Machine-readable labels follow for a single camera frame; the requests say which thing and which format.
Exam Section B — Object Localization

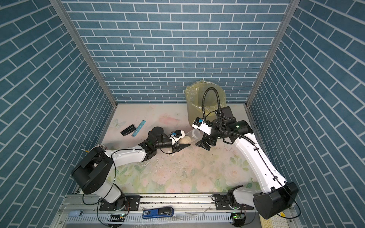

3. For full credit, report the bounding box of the clear rice jar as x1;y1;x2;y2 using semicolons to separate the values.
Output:
179;135;192;144

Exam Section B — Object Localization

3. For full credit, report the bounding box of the white lidded rice jar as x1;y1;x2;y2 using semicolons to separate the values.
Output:
185;129;202;140

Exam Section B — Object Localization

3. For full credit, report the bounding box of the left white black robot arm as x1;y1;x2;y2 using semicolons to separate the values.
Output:
71;126;190;211

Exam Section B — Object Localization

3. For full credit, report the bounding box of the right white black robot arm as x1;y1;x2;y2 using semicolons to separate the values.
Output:
192;106;299;219

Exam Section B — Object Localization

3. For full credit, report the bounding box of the teal ruler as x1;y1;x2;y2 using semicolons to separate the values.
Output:
132;120;146;137

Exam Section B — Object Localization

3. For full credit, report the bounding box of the black stapler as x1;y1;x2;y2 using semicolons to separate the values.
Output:
120;124;136;136

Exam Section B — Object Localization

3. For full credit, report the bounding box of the beige bin with yellow bag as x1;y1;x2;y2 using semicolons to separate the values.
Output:
184;80;227;126

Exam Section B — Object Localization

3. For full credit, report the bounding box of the pink pen holder cup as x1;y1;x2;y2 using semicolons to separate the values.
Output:
82;144;107;153

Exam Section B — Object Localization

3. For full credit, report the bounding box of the blue black handheld device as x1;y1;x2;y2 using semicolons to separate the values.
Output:
142;207;175;219

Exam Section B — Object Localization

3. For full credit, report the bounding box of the yellow egg tray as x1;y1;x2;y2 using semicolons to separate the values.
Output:
259;215;289;228

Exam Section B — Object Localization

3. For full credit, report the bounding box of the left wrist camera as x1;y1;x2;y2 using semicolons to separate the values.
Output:
170;130;185;144

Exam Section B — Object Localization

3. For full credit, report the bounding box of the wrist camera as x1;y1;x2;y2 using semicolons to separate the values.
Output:
192;117;212;135
170;130;185;144

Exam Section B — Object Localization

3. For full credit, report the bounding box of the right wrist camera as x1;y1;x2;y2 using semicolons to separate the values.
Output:
192;117;212;135

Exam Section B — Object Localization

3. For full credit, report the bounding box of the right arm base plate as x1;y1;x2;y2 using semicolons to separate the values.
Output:
211;193;254;211

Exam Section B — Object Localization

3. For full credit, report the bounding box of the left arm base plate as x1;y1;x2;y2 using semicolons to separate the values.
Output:
99;195;141;212

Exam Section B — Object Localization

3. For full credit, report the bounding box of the white slotted cable duct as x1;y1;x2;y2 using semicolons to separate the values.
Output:
66;213;233;225

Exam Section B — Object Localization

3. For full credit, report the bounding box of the aluminium mounting rail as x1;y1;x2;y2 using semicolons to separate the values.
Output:
59;193;294;213

